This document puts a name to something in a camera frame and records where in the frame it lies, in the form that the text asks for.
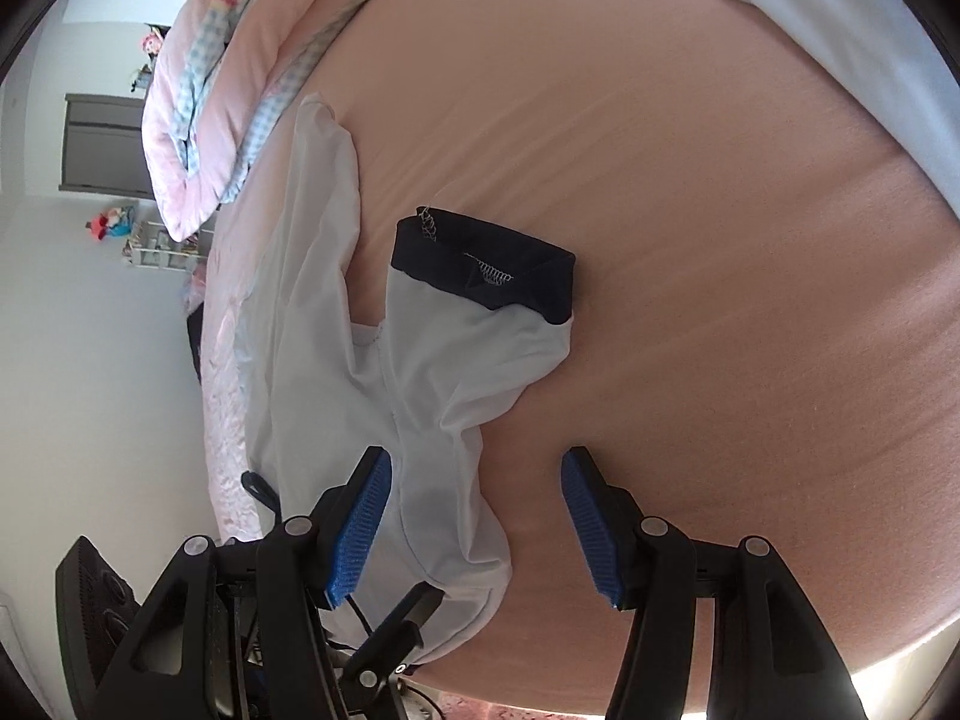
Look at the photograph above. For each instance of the white shirt with navy trim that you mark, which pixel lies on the white shirt with navy trim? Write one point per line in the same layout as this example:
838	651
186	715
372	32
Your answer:
450	360

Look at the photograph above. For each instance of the red and blue plush doll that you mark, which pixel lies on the red and blue plush doll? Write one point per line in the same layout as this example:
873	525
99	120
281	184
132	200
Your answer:
109	225

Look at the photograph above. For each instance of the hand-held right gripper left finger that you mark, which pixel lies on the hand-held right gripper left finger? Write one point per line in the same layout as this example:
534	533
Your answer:
364	525

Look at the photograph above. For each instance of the small pink plush doll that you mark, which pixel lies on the small pink plush doll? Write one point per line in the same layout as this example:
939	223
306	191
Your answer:
154	43

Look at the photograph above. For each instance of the grey cabinet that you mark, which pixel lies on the grey cabinet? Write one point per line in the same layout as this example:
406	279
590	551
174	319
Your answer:
101	150

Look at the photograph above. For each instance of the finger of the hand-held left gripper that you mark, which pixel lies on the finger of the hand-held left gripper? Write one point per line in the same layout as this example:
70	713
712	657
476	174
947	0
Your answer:
394	645

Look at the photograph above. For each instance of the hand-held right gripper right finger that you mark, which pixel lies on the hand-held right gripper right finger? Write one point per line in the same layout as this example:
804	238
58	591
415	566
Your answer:
589	525

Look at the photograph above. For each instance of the pink fluffy item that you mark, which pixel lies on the pink fluffy item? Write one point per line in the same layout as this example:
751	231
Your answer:
195	285

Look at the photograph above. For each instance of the bed with pink sheet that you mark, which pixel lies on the bed with pink sheet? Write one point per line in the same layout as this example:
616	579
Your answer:
712	277

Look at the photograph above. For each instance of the black bag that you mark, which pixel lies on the black bag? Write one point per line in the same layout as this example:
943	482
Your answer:
193	345

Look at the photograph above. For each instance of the pink gingham folded comforter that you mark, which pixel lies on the pink gingham folded comforter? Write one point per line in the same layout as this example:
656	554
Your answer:
247	52

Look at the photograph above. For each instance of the white shelf rack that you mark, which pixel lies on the white shelf rack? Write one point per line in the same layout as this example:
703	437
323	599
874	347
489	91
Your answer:
157	247

